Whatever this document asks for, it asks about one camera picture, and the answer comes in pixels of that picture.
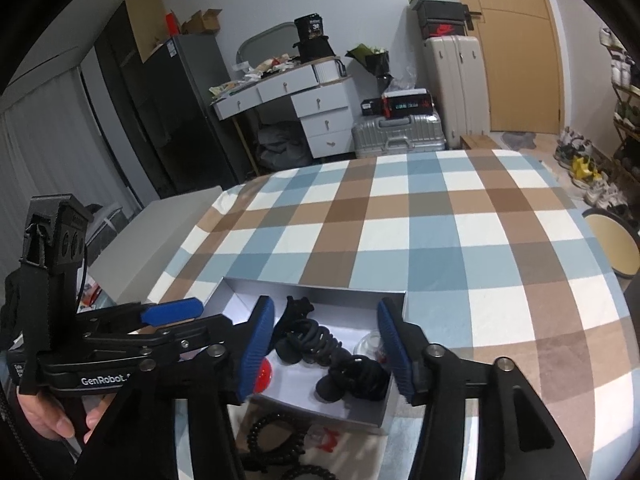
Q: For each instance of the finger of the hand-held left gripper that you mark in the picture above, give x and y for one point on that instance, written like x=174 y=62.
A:
x=200 y=330
x=170 y=310

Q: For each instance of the wooden door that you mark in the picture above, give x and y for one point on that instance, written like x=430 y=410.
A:
x=515 y=60

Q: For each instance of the light grey box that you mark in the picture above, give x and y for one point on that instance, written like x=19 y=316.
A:
x=150 y=230

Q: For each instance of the checked tablecloth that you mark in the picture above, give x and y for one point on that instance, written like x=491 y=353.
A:
x=400 y=220

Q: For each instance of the grey bag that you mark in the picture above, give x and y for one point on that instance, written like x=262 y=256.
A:
x=282 y=147

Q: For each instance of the tall cardboard sheet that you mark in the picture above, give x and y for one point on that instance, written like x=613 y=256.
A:
x=145 y=27

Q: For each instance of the black labelled tub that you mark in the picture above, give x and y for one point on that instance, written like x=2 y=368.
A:
x=310 y=26

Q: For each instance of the black box with red edges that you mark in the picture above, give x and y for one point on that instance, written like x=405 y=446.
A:
x=405 y=105

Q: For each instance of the white round basket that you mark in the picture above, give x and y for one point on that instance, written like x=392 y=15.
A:
x=329 y=70

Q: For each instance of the clear plastic bag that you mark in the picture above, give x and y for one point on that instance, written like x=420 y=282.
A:
x=402 y=80

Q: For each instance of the black wrapped bouquet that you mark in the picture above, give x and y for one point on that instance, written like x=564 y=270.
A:
x=370 y=57

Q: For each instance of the clear hair clip red bow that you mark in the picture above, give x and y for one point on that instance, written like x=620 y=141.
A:
x=325 y=440

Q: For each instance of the grey door mat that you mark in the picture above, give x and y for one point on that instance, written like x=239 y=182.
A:
x=519 y=139

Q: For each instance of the pile of paper clutter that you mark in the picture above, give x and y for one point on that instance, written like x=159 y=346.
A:
x=250 y=77

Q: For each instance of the cream round basin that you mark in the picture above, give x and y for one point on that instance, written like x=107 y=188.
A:
x=612 y=240

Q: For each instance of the dark wardrobe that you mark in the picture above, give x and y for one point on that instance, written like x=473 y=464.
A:
x=120 y=85

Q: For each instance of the rows of racked shoes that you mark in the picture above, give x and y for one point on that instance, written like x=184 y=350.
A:
x=622 y=65

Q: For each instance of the black hair claw clip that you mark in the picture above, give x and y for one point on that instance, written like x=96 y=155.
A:
x=295 y=315

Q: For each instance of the white curtain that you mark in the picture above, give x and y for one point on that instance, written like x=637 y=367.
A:
x=50 y=160

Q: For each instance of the pile of mixed sneakers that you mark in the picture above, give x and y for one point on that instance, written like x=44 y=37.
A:
x=585 y=170

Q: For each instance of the red packet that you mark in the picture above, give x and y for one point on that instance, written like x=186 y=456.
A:
x=172 y=24

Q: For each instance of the grey oval mirror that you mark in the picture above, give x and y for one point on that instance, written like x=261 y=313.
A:
x=265 y=45

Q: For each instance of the small wooden box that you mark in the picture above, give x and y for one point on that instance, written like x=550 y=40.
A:
x=480 y=141

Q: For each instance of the wooden shoe rack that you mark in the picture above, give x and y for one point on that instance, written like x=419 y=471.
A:
x=620 y=92

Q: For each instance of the silver cardboard box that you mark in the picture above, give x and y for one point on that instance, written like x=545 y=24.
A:
x=340 y=297

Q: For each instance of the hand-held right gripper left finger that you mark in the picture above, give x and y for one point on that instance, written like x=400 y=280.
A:
x=255 y=355

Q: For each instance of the silver suitcase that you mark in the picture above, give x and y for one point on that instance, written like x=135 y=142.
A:
x=395 y=132

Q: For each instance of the black and red shoe box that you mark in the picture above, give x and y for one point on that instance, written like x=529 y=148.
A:
x=442 y=30

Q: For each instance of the open cardboard box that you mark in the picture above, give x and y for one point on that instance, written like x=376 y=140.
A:
x=202 y=22

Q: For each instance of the black flared box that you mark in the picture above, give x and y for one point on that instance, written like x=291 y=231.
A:
x=315 y=50

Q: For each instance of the black scrunchie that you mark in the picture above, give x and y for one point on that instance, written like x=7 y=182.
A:
x=360 y=375

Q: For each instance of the person's left hand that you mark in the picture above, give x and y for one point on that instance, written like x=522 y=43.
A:
x=45 y=415

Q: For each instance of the white desk with drawers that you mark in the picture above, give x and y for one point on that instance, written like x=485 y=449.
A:
x=280 y=91

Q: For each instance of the black refrigerator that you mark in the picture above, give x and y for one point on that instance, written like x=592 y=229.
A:
x=190 y=120

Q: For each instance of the white suitcase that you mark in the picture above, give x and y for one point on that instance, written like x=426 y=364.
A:
x=455 y=90

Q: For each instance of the small black box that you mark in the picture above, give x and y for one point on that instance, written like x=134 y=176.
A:
x=371 y=107

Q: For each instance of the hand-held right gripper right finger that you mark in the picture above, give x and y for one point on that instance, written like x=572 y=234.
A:
x=397 y=355

